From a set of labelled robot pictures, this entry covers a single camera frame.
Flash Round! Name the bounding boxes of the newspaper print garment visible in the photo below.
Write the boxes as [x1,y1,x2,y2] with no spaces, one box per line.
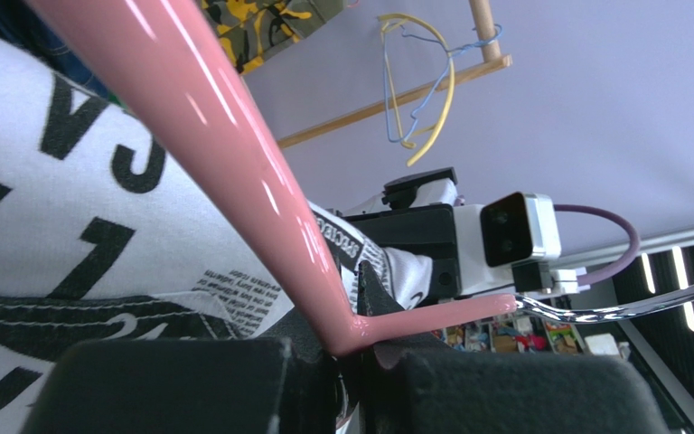
[0,33,436,434]

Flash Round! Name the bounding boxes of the blue wire hanger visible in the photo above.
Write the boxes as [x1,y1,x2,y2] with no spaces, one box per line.
[377,13,503,160]

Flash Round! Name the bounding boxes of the yellow clothes hanger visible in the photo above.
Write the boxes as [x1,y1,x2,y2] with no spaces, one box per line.
[377,13,457,168]

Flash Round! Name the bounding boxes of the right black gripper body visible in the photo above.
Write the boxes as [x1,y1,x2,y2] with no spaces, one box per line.
[345,204,462,301]

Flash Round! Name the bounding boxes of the dark blue denim garment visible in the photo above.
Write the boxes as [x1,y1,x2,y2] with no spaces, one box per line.
[0,0,114,99]

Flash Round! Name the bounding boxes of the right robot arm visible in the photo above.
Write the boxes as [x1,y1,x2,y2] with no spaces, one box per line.
[339,167,462,306]

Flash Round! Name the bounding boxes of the thick pink hanger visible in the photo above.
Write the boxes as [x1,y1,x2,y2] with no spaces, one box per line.
[24,0,694,357]

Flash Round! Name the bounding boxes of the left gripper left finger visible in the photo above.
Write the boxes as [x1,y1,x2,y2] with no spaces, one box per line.
[23,310,347,433]

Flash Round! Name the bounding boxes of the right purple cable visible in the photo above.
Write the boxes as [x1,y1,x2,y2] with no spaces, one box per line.
[554,203,642,287]

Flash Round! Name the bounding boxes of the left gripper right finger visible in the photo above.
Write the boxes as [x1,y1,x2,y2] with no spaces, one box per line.
[355,261,670,434]

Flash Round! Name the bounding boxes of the yellow camouflage garment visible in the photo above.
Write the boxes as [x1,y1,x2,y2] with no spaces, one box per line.
[197,0,348,75]

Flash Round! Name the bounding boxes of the wooden clothes rack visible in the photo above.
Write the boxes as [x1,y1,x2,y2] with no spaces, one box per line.
[278,1,512,165]

